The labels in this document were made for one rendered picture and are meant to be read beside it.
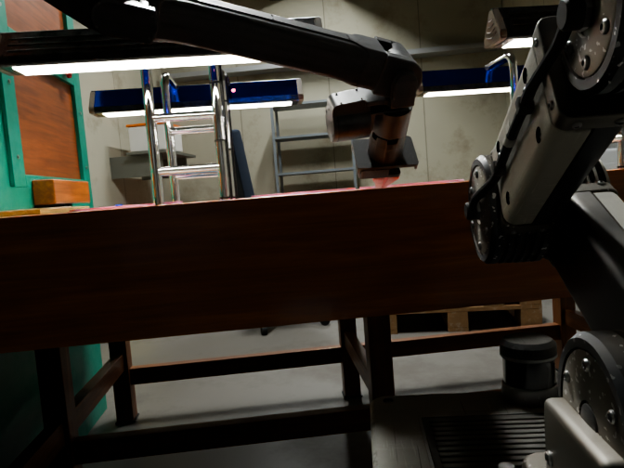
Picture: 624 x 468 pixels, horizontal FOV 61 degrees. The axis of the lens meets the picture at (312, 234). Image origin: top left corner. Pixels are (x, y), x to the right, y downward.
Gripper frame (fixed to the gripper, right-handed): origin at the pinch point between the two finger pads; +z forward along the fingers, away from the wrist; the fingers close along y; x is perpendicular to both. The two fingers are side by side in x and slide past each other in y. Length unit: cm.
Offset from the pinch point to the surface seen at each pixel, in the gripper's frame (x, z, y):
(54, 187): -44, 42, 79
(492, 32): -31.2, -8.2, -28.7
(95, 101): -66, 32, 67
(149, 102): -36, 8, 44
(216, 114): -32.7, 10.0, 29.6
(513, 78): -54, 24, -52
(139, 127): -356, 313, 142
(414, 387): -3, 125, -29
